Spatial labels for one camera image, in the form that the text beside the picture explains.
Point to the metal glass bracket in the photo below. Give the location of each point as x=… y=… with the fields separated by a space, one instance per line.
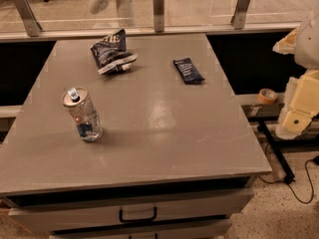
x=31 y=25
x=158 y=15
x=239 y=17

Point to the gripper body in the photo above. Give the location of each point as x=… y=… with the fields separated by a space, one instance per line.
x=308 y=45

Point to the lower drawer with black handle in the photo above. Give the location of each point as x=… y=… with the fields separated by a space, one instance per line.
x=200 y=229

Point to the dark blue rxbar wrapper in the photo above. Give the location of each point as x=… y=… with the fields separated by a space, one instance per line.
x=188 y=72

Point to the middle metal glass bracket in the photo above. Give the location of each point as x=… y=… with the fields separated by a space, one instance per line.
x=158 y=15

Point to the drawer with black handle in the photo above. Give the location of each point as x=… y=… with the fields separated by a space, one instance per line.
x=121 y=211
x=200 y=229

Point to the orange tape roll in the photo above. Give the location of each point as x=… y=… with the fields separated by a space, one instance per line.
x=267 y=96

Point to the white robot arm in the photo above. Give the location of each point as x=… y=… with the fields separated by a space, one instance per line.
x=303 y=43

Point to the black metal frame leg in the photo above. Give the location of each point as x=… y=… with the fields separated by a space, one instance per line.
x=289 y=175

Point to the right metal glass bracket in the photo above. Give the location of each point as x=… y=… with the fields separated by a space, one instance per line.
x=239 y=17

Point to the upper drawer with black handle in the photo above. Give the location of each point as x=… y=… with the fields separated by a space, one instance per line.
x=121 y=211

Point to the crumpled dark blue chip bag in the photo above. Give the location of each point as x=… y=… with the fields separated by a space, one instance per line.
x=111 y=53

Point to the left metal glass bracket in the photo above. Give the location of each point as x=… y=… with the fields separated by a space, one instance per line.
x=31 y=25

